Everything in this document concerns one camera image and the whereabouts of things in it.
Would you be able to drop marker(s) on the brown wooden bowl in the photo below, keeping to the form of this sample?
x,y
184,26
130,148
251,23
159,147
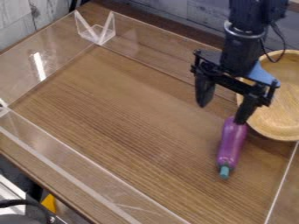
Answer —
x,y
276,121

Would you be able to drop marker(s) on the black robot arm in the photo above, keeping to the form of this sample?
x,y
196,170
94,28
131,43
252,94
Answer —
x,y
251,17

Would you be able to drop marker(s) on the purple toy eggplant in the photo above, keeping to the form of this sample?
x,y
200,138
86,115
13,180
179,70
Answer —
x,y
234,134

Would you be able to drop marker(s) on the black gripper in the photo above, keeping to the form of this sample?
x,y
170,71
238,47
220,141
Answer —
x,y
238,72

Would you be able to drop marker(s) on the clear acrylic corner bracket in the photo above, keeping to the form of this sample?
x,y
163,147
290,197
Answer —
x,y
98,34

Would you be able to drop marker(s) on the clear acrylic tray walls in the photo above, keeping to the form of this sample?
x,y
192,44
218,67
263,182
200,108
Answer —
x,y
102,125

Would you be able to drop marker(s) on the yellow and black device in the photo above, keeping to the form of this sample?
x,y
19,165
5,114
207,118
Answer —
x,y
60,214

